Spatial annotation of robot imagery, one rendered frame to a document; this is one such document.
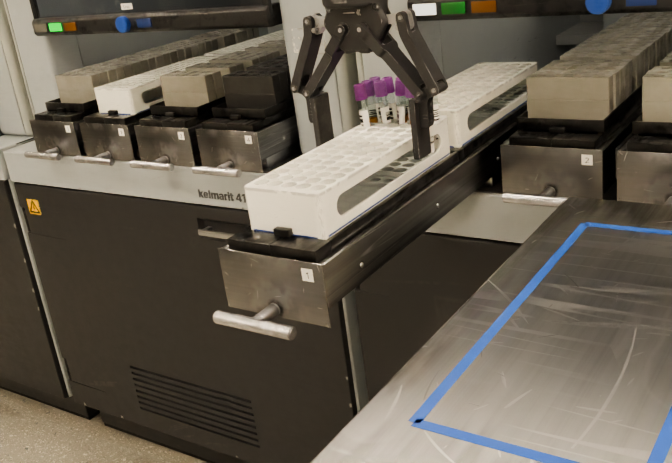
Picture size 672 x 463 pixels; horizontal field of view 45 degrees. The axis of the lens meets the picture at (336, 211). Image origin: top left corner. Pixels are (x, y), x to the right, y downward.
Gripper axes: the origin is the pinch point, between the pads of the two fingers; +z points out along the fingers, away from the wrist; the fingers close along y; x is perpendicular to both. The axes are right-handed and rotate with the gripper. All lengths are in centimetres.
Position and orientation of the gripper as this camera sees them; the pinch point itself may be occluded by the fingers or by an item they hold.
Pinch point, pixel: (371, 143)
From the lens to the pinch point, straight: 97.6
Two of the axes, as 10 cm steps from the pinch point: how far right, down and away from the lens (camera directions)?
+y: 8.3, 1.0, -5.5
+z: 1.2, 9.3, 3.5
